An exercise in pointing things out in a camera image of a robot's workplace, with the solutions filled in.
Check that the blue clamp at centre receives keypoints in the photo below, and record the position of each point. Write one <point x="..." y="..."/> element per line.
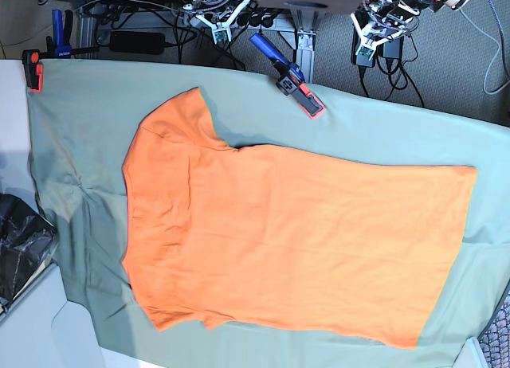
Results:
<point x="291" y="81"/>

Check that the aluminium frame post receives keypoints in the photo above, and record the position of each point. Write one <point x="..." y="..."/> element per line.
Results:
<point x="306" y="25"/>

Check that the blue clamp at left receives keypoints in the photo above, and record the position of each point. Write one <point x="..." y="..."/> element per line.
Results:
<point x="58" y="47"/>

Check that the blue clamp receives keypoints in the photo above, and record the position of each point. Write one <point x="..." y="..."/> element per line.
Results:
<point x="58" y="47"/>
<point x="291" y="81"/>

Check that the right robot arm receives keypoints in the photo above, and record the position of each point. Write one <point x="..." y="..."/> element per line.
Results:
<point x="178" y="8"/>

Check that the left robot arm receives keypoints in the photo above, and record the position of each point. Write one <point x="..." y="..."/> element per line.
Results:
<point x="433" y="5"/>

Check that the black plastic bag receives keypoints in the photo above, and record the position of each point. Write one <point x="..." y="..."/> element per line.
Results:
<point x="26" y="239"/>

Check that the black power brick left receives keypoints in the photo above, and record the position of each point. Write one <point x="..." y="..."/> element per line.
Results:
<point x="137" y="42"/>

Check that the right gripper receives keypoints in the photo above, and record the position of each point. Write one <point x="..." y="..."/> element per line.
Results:
<point x="218" y="15"/>

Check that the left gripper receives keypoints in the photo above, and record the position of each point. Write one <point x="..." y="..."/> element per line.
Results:
<point x="376" y="22"/>

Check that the black power adapter right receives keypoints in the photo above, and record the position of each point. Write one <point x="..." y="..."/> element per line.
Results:
<point x="393" y="49"/>

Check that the green table cloth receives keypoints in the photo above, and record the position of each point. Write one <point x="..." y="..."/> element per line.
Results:
<point x="81" y="126"/>

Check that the orange T-shirt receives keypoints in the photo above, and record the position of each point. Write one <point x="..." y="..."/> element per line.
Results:
<point x="282" y="237"/>

